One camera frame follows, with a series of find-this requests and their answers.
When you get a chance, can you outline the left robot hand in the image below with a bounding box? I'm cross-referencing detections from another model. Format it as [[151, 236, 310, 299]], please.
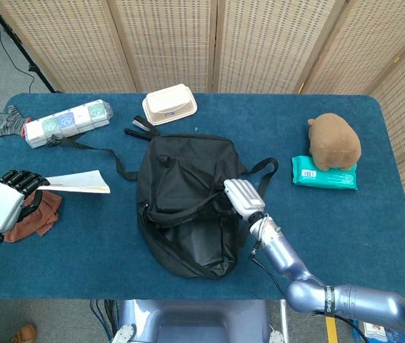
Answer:
[[0, 170, 50, 233]]

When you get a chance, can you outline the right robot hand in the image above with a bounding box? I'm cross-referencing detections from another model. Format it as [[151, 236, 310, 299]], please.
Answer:
[[223, 178, 266, 221]]

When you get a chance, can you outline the black backpack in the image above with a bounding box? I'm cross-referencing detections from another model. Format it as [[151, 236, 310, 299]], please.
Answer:
[[46, 132, 279, 279]]

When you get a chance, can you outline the white spiral notebook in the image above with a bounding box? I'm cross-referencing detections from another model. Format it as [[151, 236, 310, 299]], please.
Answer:
[[39, 169, 111, 194]]

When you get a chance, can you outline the brown cloth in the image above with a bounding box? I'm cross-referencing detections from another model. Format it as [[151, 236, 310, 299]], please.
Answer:
[[4, 189, 63, 244]]

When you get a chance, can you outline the grey knit glove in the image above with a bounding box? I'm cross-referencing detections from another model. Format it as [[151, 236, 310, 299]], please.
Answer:
[[0, 110, 31, 138]]

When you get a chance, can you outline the teal wet wipes pack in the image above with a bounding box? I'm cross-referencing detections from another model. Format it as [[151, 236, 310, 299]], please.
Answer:
[[291, 155, 359, 192]]

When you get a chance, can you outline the blue table cloth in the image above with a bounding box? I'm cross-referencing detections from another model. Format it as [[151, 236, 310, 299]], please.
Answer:
[[0, 93, 405, 301]]

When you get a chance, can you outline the white tissue pack box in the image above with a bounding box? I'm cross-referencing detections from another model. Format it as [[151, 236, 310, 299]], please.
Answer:
[[23, 99, 113, 149]]

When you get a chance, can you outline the brown plush toy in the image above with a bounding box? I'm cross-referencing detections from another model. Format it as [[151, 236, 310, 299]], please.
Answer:
[[307, 112, 362, 171]]

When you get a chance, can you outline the beige lunch box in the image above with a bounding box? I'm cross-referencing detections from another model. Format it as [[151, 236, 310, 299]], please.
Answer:
[[141, 83, 199, 126]]

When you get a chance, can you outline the black stapler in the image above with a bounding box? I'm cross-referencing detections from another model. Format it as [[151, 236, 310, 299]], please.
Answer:
[[123, 114, 161, 139]]

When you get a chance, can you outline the brown shoe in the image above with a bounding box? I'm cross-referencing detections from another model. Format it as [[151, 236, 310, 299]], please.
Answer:
[[11, 323, 38, 343]]

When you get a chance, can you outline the blue-grey robot torso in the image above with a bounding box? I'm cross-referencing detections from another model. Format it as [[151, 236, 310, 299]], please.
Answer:
[[111, 299, 285, 343]]

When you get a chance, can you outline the wicker folding screen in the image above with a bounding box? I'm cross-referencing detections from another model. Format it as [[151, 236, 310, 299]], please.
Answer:
[[0, 0, 405, 276]]

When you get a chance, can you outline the black tripod leg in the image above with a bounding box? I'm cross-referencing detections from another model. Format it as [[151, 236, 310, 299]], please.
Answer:
[[0, 0, 60, 94]]

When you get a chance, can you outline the blue storage box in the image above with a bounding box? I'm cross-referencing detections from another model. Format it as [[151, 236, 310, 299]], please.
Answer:
[[351, 319, 405, 343]]

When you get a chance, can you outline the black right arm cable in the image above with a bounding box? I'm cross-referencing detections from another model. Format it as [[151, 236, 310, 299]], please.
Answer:
[[248, 248, 291, 298]]

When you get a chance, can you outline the black velcro arm strap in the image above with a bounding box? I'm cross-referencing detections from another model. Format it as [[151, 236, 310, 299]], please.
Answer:
[[324, 284, 338, 318]]

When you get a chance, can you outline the thin black floor cable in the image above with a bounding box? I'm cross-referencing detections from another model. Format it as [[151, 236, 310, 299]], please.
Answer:
[[0, 17, 38, 94]]

